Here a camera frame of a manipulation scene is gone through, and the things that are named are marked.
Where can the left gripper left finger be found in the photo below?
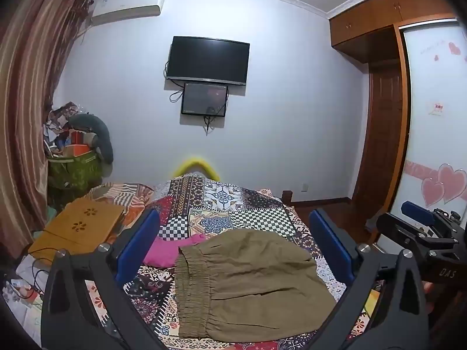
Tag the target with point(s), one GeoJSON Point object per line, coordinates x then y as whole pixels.
{"type": "Point", "coordinates": [69, 320]}

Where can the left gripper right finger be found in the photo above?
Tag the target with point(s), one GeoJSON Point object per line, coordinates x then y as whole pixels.
{"type": "Point", "coordinates": [399, 320]}

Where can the olive green pants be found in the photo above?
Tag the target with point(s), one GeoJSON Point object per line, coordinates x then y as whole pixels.
{"type": "Point", "coordinates": [246, 285]}

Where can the person right hand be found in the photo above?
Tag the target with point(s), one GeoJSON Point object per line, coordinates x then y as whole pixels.
{"type": "Point", "coordinates": [429, 290]}

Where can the white sliding wardrobe door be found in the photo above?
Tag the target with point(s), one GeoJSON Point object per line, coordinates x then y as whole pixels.
{"type": "Point", "coordinates": [434, 174]}

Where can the brown wooden room door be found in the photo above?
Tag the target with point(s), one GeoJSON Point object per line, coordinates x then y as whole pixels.
{"type": "Point", "coordinates": [381, 141]}

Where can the wooden lap desk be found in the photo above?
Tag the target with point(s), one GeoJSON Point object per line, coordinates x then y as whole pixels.
{"type": "Point", "coordinates": [79, 229]}

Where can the pink folded garment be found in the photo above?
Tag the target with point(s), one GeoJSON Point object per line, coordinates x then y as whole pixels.
{"type": "Point", "coordinates": [164, 253]}

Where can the striped orange pillow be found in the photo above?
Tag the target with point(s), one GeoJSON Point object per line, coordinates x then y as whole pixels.
{"type": "Point", "coordinates": [133, 197]}

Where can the green fabric storage box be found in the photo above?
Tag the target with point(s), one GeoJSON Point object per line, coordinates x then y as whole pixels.
{"type": "Point", "coordinates": [72, 177]}

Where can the patchwork patterned bedspread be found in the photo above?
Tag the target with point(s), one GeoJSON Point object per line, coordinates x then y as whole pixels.
{"type": "Point", "coordinates": [196, 205]}

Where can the yellow plush headboard cushion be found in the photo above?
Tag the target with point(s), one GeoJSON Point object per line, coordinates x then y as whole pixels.
{"type": "Point", "coordinates": [196, 164]}

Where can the grey green plush toy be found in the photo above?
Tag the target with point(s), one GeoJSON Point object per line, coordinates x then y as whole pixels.
{"type": "Point", "coordinates": [93, 124]}

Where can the wooden wardrobe with cabinets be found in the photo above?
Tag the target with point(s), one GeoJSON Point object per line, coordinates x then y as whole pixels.
{"type": "Point", "coordinates": [368, 31]}

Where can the striped brown curtain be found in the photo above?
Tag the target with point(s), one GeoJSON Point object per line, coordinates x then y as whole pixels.
{"type": "Point", "coordinates": [36, 39]}

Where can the white air conditioner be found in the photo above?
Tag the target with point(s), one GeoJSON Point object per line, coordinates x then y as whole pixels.
{"type": "Point", "coordinates": [108, 11]}

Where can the small black wall monitor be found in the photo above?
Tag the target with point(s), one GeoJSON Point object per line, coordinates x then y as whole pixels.
{"type": "Point", "coordinates": [204, 99]}

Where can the large black wall television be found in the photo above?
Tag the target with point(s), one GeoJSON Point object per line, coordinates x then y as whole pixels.
{"type": "Point", "coordinates": [206, 59]}

